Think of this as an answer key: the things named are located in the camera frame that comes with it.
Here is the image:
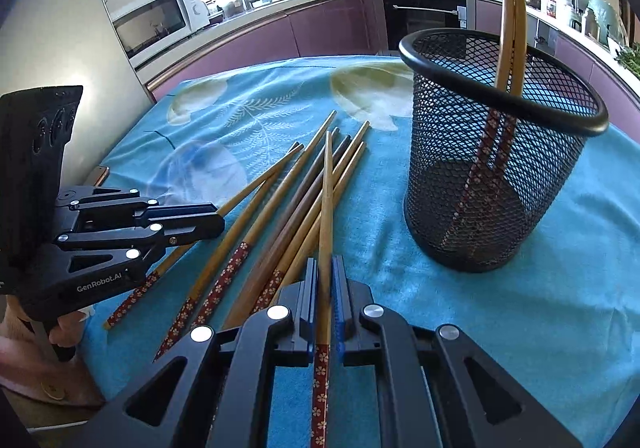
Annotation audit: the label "bamboo chopstick red floral end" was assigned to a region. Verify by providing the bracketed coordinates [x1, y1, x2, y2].
[190, 110, 336, 328]
[310, 132, 333, 447]
[269, 140, 368, 304]
[250, 121, 370, 314]
[153, 172, 280, 361]
[103, 142, 303, 330]

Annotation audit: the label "purple kitchen cabinets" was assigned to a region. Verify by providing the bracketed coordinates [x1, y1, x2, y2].
[138, 0, 639, 139]

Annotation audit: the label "person's left hand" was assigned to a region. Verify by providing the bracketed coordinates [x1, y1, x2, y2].
[1, 295, 104, 407]

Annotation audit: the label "dark brown wooden chopstick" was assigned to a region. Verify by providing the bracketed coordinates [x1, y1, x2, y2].
[234, 135, 353, 324]
[221, 127, 342, 329]

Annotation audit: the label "blue floral tablecloth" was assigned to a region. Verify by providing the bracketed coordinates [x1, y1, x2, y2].
[105, 56, 639, 447]

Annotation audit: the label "white microwave oven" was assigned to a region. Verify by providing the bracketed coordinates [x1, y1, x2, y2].
[111, 0, 209, 68]

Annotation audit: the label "black mesh utensil holder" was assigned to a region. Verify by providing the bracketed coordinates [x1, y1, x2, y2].
[399, 28, 608, 272]

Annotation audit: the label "black built-in oven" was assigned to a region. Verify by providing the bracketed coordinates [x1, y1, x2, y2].
[383, 0, 469, 52]

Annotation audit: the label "bamboo chopstick in holder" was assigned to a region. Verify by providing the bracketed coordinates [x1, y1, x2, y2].
[496, 0, 515, 92]
[511, 0, 527, 96]

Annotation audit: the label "green leafy vegetables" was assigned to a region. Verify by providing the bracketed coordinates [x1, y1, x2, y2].
[615, 42, 640, 78]

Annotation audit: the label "green mesh food cover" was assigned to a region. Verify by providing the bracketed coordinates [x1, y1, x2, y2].
[582, 0, 627, 46]

